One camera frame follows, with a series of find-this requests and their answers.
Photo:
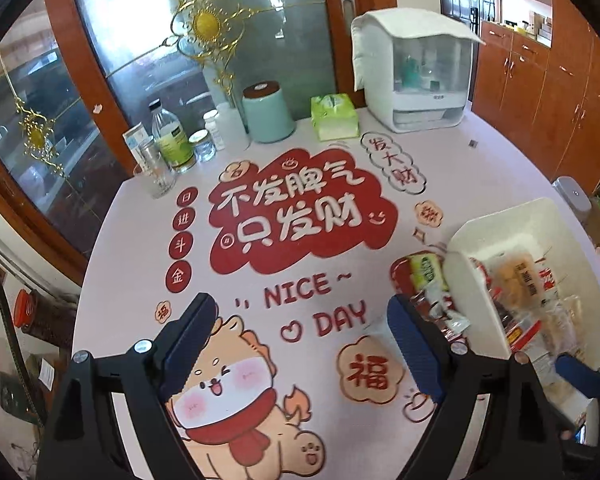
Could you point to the white countertop dish cabinet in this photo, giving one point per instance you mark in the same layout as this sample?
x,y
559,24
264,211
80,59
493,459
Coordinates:
x,y
420,80

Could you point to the mint green canister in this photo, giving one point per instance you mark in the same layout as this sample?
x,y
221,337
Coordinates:
x,y
269,115

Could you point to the white plastic bin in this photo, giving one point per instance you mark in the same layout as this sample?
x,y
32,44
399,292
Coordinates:
x,y
475,300

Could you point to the grey plastic stool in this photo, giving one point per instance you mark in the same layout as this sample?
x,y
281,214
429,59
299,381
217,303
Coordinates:
x,y
570,197

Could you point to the small white pill bottle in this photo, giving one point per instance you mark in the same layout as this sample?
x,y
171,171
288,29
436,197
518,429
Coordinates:
x,y
214,132

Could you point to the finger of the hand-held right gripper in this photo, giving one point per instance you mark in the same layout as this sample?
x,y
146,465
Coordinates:
x,y
580,377

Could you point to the clear packet of brown pastries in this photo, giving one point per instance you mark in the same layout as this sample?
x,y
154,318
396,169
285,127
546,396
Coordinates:
x,y
517,282

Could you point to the clear drinking glass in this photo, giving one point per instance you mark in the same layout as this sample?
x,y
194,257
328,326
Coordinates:
x,y
156,172

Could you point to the white carton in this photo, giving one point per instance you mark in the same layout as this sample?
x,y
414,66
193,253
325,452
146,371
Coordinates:
x,y
135,142

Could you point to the red and white snack packet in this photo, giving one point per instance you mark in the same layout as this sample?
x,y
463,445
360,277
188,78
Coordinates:
x,y
525,334

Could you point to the green yellow snack packet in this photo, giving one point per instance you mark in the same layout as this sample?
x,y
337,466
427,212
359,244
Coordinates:
x,y
425,270

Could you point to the small glass jar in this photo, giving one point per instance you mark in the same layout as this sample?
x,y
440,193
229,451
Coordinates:
x,y
202,147

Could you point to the brown wooden cabinet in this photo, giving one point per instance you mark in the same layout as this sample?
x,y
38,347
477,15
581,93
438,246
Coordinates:
x,y
555,110

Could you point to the green tissue pack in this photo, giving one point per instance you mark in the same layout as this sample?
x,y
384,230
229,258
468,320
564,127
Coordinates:
x,y
334,117

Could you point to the dark canister red lid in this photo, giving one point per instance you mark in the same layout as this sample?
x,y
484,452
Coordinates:
x,y
35,315

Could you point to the clear small snack packet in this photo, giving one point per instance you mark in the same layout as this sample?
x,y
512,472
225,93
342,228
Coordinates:
x,y
442,312

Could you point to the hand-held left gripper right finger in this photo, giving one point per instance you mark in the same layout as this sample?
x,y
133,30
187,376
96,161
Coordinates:
x,y
415,350

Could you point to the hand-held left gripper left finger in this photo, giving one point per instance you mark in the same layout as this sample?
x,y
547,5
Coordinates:
x,y
190,345

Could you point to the large white plastic bottle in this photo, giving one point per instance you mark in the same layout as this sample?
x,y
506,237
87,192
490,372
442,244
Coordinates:
x,y
232,127

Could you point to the clear bottle green label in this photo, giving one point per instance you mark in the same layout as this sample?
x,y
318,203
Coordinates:
x,y
172,142

